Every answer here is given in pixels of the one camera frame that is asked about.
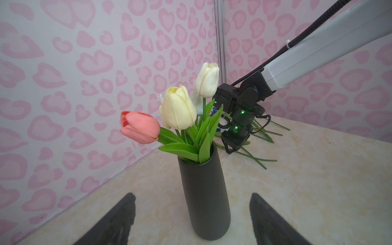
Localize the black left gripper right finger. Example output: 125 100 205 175
250 193 311 245

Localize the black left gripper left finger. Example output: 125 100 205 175
75 193 136 245

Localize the dark grey vase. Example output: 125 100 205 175
178 144 231 241

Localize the pink tulip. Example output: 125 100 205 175
120 111 185 145

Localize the cream white tulip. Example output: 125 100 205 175
158 85 200 164

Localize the blue tulip front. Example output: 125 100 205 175
213 140 278 169

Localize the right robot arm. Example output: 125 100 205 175
214 0 392 154

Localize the aluminium corner post right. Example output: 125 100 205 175
213 0 227 84

